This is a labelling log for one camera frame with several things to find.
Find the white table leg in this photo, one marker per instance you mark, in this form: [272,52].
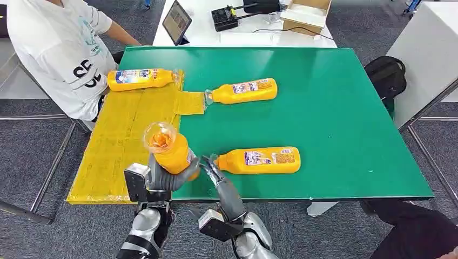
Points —
[320,209]

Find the green table mat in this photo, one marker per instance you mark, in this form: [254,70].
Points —
[322,125]

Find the yellow taped sheet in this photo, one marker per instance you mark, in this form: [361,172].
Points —
[114,150]

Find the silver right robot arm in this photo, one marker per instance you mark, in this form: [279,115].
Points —
[257,243]

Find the person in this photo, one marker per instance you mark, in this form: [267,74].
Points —
[53,46]
[418,232]

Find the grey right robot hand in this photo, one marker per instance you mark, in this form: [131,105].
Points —
[229,198]

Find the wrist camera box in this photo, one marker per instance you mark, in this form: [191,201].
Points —
[136,182]
[214,225]

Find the steel table frame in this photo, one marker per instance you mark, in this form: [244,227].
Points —
[440,118]

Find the black backpack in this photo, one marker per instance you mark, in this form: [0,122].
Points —
[384,78]

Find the black tablet on stand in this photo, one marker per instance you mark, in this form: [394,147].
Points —
[176,21]

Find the open cardboard box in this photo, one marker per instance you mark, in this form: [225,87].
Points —
[300,28]

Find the orange drink bottle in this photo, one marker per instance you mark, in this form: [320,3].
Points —
[139,80]
[171,150]
[261,161]
[247,91]

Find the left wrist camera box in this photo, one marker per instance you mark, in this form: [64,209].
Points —
[136,182]

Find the steel bench frame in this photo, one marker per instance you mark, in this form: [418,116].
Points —
[53,166]

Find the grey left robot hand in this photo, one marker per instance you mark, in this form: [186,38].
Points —
[168,183]

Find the person's hand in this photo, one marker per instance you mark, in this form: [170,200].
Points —
[451,255]

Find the black case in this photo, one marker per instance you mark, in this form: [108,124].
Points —
[261,6]

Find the clear plastic bag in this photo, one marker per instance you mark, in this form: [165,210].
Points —
[273,18]

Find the white cabinet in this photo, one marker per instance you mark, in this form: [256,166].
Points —
[422,60]

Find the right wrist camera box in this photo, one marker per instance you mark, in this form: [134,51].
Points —
[214,225]

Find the black device with antennas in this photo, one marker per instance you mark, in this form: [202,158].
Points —
[223,19]

